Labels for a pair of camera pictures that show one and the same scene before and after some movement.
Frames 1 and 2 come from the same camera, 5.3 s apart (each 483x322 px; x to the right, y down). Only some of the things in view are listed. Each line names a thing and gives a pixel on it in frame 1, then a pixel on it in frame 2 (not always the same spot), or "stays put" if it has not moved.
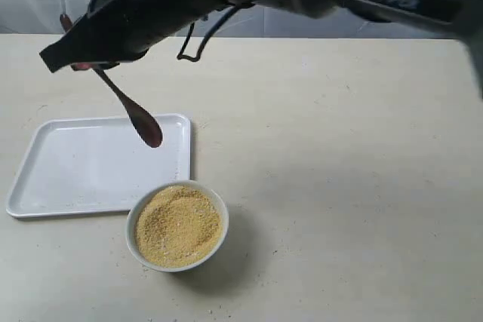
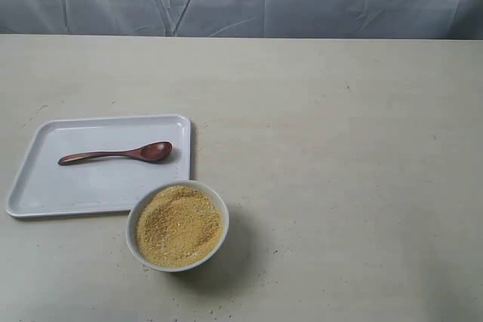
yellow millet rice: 178,225 stays put
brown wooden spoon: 142,122 to 150,151
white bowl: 176,226 stays put
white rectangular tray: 98,165 stays put
